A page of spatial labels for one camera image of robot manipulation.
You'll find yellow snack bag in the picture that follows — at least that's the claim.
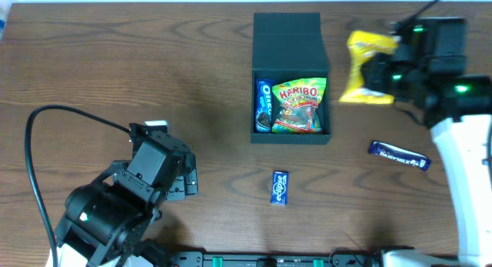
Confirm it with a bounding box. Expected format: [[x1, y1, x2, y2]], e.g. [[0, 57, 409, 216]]
[[339, 30, 397, 105]]

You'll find haribo gummy bag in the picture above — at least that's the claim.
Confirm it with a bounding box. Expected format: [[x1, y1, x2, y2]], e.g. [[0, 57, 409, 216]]
[[271, 78, 327, 134]]

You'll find blue oreo pack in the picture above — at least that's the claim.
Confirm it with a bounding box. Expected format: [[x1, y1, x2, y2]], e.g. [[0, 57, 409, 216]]
[[254, 79, 274, 133]]

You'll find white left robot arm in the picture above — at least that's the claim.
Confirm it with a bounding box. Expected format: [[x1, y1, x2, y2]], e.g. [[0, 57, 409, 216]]
[[47, 120, 198, 266]]

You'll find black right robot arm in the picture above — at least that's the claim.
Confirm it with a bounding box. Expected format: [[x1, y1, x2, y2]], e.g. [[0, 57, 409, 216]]
[[362, 17, 491, 266]]

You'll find purple dairy milk chocolate bar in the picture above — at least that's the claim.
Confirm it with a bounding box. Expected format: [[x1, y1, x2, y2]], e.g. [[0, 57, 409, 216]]
[[368, 141, 432, 171]]

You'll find black gift box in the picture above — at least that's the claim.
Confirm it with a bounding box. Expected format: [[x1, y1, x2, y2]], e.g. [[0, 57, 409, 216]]
[[251, 12, 332, 145]]

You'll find blue eclipse mints tin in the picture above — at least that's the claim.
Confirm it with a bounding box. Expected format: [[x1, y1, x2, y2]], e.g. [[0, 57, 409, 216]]
[[271, 171, 289, 205]]

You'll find black mounting rail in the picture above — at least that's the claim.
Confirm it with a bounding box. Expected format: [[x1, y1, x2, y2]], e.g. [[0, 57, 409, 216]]
[[130, 239, 465, 267]]

